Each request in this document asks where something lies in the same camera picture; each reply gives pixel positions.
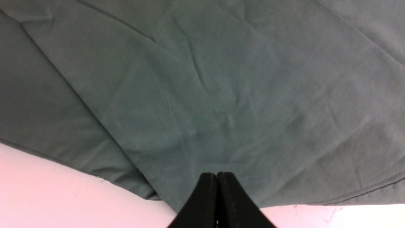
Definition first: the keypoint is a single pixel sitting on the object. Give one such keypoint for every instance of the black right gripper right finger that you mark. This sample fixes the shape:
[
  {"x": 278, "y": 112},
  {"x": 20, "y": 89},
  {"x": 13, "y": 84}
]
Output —
[{"x": 235, "y": 209}]

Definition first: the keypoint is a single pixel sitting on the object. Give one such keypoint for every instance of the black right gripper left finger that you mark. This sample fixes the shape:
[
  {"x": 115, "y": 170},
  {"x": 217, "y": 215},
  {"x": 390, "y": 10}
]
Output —
[{"x": 199, "y": 209}]

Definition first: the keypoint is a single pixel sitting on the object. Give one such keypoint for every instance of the green long sleeve shirt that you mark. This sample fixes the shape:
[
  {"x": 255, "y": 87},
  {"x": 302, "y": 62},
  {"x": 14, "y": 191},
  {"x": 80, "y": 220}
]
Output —
[{"x": 303, "y": 100}]

